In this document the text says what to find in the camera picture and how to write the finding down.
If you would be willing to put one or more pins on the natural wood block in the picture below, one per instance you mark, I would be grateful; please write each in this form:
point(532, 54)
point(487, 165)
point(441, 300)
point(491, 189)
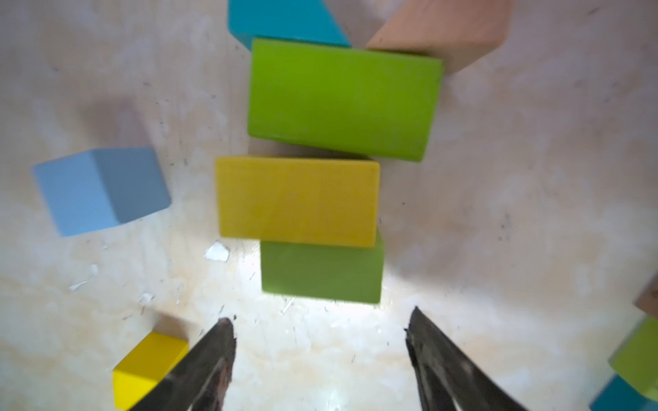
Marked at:
point(647, 300)

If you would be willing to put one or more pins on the light blue cube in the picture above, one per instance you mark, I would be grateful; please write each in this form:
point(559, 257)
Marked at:
point(102, 188)

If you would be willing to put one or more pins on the small yellow cube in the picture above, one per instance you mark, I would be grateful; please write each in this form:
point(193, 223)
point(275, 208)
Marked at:
point(144, 367)

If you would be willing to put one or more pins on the natural wood half round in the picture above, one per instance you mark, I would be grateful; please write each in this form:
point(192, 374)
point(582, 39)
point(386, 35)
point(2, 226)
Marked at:
point(458, 32)

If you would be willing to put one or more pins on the green block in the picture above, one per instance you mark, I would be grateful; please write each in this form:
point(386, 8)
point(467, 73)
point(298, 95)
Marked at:
point(323, 272)
point(371, 103)
point(635, 361)

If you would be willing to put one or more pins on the teal small block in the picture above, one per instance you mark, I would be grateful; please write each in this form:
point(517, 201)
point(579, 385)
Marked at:
point(618, 395)

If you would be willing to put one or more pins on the teal triangle block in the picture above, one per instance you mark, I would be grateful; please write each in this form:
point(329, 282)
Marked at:
point(294, 20)

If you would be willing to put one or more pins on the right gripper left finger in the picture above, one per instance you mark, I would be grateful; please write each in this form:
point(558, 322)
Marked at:
point(201, 379)

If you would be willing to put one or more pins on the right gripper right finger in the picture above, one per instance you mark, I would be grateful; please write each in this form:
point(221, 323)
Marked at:
point(447, 379)

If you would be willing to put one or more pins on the yellow rectangular block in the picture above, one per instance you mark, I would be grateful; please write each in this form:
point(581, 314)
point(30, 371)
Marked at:
point(331, 202)

